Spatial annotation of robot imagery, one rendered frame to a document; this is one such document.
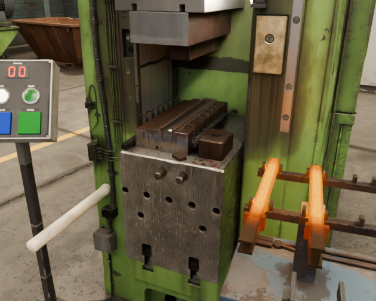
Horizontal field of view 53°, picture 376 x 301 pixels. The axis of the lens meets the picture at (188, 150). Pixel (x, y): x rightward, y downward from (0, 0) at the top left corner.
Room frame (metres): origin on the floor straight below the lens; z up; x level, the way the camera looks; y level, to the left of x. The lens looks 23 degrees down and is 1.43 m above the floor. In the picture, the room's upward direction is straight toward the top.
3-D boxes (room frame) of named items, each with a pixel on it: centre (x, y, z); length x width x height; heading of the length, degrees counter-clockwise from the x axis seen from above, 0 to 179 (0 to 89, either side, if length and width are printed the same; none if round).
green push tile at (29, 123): (1.22, 0.54, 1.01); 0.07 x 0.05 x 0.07; 92
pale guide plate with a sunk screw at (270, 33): (1.20, -0.25, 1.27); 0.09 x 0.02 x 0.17; 67
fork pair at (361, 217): (0.79, -0.43, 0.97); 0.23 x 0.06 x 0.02; 162
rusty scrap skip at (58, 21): (7.92, 2.46, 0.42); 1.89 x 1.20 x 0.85; 56
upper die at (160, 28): (1.40, 0.01, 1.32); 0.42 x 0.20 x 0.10; 157
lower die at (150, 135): (1.40, 0.01, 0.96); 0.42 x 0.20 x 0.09; 157
